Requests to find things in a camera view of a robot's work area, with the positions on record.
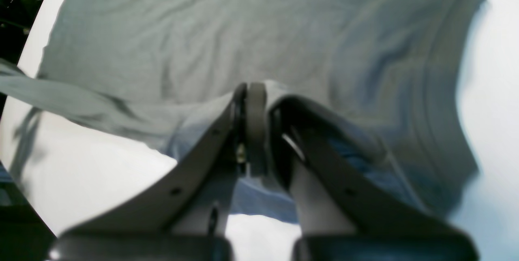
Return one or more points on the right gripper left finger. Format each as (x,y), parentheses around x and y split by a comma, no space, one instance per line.
(182,217)

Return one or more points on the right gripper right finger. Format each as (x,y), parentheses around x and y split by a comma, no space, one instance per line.
(343,215)

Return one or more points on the dark grey T-shirt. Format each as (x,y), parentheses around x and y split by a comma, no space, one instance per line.
(160,71)

